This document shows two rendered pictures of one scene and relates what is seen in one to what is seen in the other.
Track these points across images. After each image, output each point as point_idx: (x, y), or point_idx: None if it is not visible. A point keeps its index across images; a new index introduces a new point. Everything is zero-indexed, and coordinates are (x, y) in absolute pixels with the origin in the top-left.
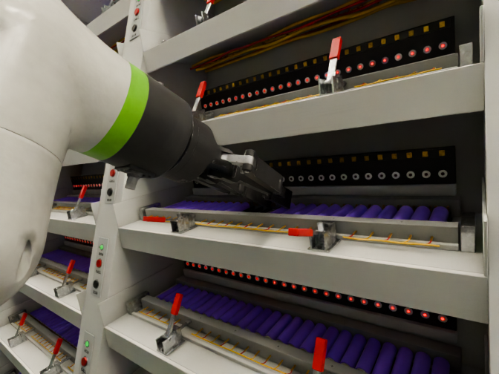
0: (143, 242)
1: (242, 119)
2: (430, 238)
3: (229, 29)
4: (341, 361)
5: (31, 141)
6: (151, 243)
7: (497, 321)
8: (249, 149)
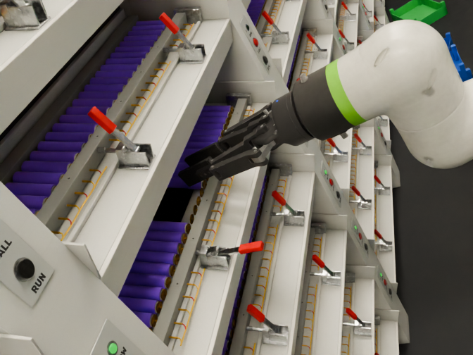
0: (223, 329)
1: (188, 110)
2: (248, 110)
3: (91, 21)
4: (257, 211)
5: None
6: (227, 312)
7: None
8: (272, 103)
